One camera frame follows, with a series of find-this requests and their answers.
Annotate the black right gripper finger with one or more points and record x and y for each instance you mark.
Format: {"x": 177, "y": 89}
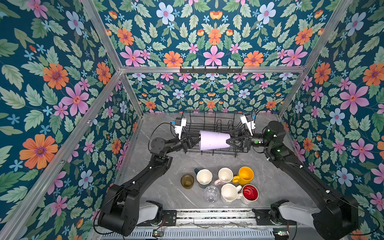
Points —
{"x": 235, "y": 139}
{"x": 236, "y": 146}

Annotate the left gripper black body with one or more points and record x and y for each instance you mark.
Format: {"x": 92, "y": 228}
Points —
{"x": 182, "y": 145}

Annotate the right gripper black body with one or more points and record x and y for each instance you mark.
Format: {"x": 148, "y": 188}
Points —
{"x": 258, "y": 141}

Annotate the lilac plastic cup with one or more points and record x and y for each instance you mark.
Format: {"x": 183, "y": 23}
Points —
{"x": 213, "y": 140}

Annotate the black wire dish rack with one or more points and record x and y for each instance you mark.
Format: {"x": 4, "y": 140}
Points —
{"x": 214, "y": 122}

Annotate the amber textured glass cup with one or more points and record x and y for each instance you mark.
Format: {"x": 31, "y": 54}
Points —
{"x": 187, "y": 181}

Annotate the green mug cream inside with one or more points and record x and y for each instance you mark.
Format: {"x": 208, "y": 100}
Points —
{"x": 204, "y": 177}

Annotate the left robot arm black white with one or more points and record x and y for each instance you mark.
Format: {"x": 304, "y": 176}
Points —
{"x": 122, "y": 210}

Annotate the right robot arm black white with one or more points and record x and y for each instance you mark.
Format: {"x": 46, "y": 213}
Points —
{"x": 285, "y": 159}

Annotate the yellow mug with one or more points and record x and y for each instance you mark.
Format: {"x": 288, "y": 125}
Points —
{"x": 244, "y": 177}

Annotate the clear glass cup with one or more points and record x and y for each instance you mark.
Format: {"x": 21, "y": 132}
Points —
{"x": 211, "y": 194}

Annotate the white mug red inside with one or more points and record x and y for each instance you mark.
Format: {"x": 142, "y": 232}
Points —
{"x": 249, "y": 194}

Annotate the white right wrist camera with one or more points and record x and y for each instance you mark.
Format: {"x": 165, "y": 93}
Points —
{"x": 249, "y": 124}

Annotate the aluminium frame post back left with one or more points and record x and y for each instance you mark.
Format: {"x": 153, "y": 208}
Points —
{"x": 99, "y": 26}

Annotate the black hook rail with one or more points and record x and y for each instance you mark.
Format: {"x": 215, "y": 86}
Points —
{"x": 210, "y": 70}

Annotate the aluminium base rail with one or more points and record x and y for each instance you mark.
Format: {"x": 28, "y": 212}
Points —
{"x": 216, "y": 214}

